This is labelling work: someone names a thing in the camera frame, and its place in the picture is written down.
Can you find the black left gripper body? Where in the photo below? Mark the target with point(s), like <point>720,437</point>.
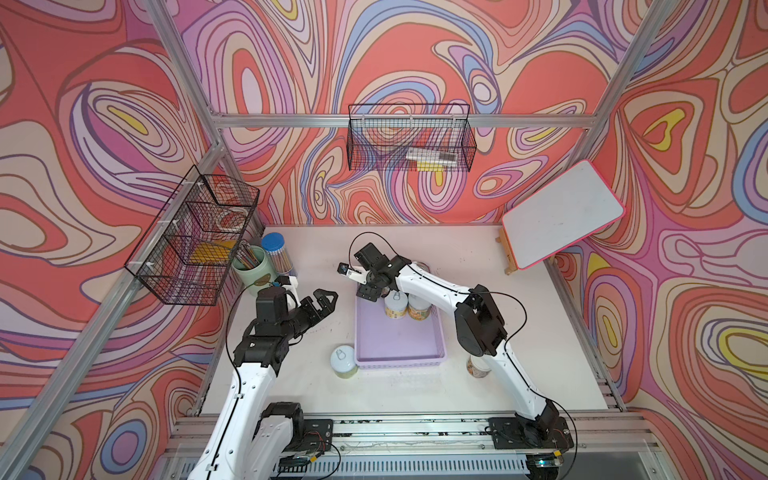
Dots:
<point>293,322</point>

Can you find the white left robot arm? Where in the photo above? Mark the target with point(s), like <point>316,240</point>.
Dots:
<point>250,436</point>

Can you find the black wire basket left wall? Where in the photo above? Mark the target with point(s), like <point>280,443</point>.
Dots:
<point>187,255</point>

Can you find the pink framed whiteboard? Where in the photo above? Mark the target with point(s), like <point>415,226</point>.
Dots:
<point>566,210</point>

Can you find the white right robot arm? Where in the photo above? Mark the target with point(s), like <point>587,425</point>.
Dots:
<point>480,326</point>

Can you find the white lid can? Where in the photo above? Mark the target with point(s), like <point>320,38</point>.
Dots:
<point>343,361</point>
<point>477,367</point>
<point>418,308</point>
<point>396,304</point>

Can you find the black wire basket wall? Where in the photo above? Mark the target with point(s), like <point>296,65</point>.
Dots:
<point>187,255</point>
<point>423,137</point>

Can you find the green pencil cup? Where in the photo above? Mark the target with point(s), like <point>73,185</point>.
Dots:
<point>254,268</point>

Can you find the black wire basket back wall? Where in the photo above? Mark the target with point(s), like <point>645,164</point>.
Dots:
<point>423,137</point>

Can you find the purple plastic basket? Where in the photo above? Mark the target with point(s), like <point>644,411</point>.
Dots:
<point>384,342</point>

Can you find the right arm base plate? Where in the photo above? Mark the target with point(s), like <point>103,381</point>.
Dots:
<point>516,433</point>

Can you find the wooden easel stand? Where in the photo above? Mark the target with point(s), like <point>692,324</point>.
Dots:
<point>511,264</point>

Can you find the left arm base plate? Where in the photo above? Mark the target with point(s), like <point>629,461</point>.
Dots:
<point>309,437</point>

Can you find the blue lid pencil tube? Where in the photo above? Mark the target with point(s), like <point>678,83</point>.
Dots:
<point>275,248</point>

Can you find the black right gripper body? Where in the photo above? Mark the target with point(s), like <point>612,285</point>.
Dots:
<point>371,278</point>

